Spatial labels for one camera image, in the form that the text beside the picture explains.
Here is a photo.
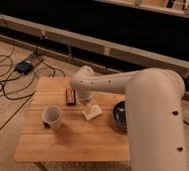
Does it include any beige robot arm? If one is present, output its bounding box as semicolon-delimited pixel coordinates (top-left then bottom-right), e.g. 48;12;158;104
70;66;188;171

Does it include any dark chocolate bar box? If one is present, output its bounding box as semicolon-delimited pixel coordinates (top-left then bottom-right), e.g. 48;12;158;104
66;88;76;106

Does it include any black bowl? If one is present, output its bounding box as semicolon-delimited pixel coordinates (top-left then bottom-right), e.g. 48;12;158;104
113;101;127;131

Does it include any white paper cup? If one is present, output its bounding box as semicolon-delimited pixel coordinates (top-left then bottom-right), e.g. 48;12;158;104
42;106;62;130

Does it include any wooden table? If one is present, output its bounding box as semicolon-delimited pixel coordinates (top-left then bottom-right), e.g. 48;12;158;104
14;77;130;162

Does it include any blue black power box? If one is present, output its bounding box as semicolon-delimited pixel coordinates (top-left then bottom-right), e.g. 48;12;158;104
15;61;33;74

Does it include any long wooden beam frame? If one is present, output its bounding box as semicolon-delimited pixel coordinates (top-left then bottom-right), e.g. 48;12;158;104
0;15;189;79

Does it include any black floor cables left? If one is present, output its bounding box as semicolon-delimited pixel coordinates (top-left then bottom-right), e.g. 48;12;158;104
0;44;66;144

